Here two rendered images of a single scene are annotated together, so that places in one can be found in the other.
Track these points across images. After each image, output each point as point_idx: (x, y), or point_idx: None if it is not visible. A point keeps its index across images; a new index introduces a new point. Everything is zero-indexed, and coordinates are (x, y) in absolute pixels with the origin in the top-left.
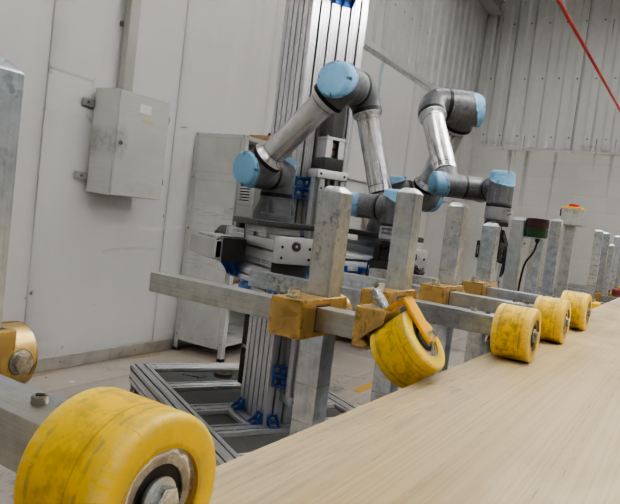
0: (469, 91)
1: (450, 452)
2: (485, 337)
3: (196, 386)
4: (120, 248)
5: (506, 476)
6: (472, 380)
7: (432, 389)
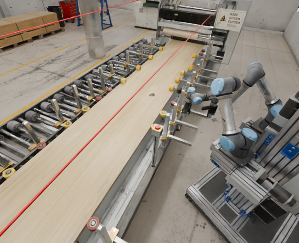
0: (223, 77)
1: (185, 62)
2: (183, 100)
3: (287, 218)
4: None
5: (183, 61)
6: (185, 69)
7: (187, 67)
